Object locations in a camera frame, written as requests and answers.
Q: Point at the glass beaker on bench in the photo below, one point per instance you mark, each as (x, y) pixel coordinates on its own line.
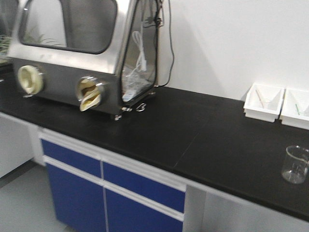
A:
(296, 164)

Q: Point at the right cream glove port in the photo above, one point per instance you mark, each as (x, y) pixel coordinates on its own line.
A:
(90, 92)

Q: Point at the cream glove port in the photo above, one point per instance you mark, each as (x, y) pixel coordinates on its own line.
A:
(31, 79)
(90, 92)

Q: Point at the blue right drawer front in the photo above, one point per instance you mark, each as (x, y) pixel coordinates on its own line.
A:
(161, 193)

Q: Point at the blue drawer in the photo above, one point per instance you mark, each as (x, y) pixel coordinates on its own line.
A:
(72, 158)
(161, 193)

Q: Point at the stainless steel glove box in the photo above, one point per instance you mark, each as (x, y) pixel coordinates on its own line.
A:
(113, 40)

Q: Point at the blue left drawer front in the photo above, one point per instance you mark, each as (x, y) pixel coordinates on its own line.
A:
(72, 158)

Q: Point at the blue right cabinet door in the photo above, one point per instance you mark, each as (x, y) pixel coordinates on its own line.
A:
(127, 215)

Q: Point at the blue cabinet door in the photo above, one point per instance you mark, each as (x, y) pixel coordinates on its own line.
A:
(127, 215)
(78, 202)

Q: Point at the red liquid test tube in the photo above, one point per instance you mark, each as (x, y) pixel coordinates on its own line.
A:
(259, 97)

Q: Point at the left white storage bin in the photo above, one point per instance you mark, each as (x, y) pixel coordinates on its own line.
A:
(264, 102)

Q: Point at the white storage bin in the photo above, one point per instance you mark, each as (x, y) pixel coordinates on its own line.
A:
(264, 102)
(289, 115)

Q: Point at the blue left cabinet door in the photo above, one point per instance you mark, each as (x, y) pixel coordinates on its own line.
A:
(78, 202)

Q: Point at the left cream glove port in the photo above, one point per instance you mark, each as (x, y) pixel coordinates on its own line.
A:
(31, 79)

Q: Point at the middle white storage bin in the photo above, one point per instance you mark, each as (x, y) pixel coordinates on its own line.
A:
(289, 115)

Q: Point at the green plant behind glove box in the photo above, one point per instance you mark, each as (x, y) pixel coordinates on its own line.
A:
(5, 42)

